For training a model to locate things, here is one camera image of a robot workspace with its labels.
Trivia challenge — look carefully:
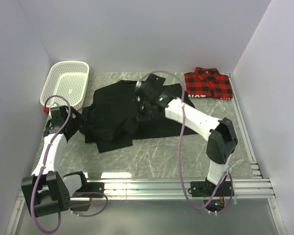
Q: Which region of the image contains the black box under rail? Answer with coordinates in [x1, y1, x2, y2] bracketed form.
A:
[70, 201, 91, 212]

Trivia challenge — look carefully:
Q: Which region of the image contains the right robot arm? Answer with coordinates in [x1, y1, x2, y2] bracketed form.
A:
[134, 80, 238, 196]

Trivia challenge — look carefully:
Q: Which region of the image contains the aluminium front rail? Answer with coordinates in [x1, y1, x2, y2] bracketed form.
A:
[71, 178, 276, 200]

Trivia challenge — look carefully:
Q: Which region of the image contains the red black plaid shirt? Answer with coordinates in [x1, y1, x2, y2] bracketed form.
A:
[184, 67, 233, 98]

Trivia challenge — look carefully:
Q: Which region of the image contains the white perforated plastic basket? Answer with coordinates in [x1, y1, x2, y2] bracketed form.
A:
[40, 61, 90, 110]

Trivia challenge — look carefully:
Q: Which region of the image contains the folded black shirt under plaid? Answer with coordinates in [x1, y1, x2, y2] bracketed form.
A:
[188, 94, 233, 100]

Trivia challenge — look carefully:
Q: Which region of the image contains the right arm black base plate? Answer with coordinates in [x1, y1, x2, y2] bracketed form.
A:
[188, 181, 234, 197]

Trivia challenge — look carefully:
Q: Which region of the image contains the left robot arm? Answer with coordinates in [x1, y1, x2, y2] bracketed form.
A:
[21, 106, 89, 217]

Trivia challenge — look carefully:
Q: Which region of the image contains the aluminium rail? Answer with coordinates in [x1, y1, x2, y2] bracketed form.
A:
[71, 178, 276, 200]
[225, 73, 263, 179]

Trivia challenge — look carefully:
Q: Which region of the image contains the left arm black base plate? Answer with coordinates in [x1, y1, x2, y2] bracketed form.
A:
[85, 182, 104, 198]

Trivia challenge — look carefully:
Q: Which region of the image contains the aluminium right side rail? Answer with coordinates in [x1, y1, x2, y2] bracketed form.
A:
[225, 73, 263, 179]

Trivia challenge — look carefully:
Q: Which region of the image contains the black long sleeve shirt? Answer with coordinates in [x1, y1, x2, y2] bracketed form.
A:
[79, 73, 199, 154]

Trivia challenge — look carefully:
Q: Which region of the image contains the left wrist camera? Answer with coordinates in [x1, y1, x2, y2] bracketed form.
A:
[43, 106, 61, 115]

